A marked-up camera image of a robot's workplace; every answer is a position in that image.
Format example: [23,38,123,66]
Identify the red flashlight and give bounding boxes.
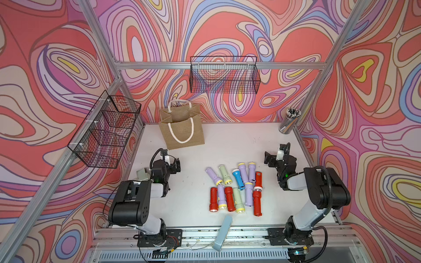
[254,172,263,192]
[224,187,236,212]
[209,187,219,212]
[253,191,262,217]

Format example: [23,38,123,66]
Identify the green flashlight upper row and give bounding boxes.
[219,164,232,185]

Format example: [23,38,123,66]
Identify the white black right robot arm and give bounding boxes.
[264,142,351,245]

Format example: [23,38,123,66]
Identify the black wire basket back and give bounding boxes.
[189,55,261,94]

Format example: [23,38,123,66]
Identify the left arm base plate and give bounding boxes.
[137,229,183,249]

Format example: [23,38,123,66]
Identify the green flashlight row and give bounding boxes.
[233,187,245,213]
[219,164,232,185]

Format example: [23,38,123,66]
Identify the silver metal pen cup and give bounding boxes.
[279,107,301,134]

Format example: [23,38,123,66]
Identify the black wire basket left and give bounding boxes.
[68,91,141,169]

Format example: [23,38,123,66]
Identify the brown burlap tote bag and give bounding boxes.
[159,99,205,150]

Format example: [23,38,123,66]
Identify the purple flashlight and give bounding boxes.
[217,185,228,209]
[205,167,223,186]
[248,162,256,183]
[244,182,253,207]
[238,163,249,184]

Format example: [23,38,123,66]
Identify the green flashlight lower row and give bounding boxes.
[233,187,245,213]

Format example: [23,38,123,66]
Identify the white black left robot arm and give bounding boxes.
[107,148,182,248]

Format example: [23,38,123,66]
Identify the grey blue rectangular block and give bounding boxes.
[212,215,232,252]

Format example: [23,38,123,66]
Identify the black wire basket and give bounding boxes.
[68,91,141,169]
[189,55,261,94]

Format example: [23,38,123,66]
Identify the blue flashlight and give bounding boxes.
[232,169,245,191]

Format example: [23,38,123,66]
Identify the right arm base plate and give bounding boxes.
[264,228,314,247]

